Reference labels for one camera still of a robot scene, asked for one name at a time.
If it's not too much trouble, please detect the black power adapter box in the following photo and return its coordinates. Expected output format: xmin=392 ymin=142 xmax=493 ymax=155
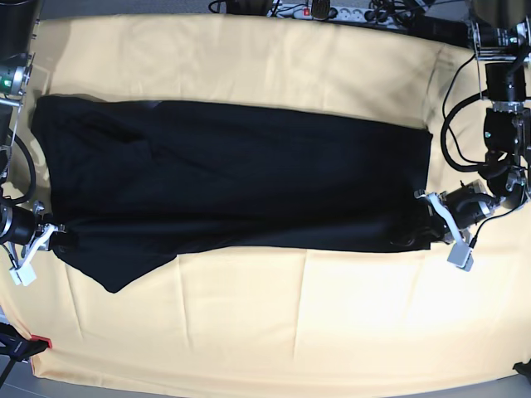
xmin=415 ymin=17 xmax=470 ymax=47

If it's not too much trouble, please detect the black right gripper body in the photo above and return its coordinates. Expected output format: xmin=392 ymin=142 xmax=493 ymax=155
xmin=1 ymin=206 xmax=56 ymax=245

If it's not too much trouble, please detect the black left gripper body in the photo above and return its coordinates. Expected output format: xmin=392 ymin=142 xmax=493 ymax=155
xmin=431 ymin=186 xmax=496 ymax=245

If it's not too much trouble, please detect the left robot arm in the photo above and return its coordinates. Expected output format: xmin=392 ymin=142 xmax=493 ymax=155
xmin=431 ymin=1 xmax=530 ymax=247

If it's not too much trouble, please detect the yellow table cloth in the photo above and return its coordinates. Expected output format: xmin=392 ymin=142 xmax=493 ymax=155
xmin=1 ymin=14 xmax=530 ymax=397

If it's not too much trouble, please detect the blue red table clamp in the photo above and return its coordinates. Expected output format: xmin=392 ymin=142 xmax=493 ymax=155
xmin=1 ymin=323 xmax=51 ymax=362

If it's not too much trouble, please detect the black corner clamp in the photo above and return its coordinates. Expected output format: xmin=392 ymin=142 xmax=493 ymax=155
xmin=513 ymin=361 xmax=531 ymax=383

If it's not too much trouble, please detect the white power strip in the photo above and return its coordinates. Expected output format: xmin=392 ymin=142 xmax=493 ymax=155
xmin=266 ymin=1 xmax=402 ymax=30

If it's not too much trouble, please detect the black T-shirt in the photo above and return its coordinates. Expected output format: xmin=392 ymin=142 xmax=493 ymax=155
xmin=31 ymin=95 xmax=431 ymax=293

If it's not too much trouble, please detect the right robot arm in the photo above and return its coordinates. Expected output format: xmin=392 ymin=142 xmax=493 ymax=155
xmin=1 ymin=0 xmax=53 ymax=250

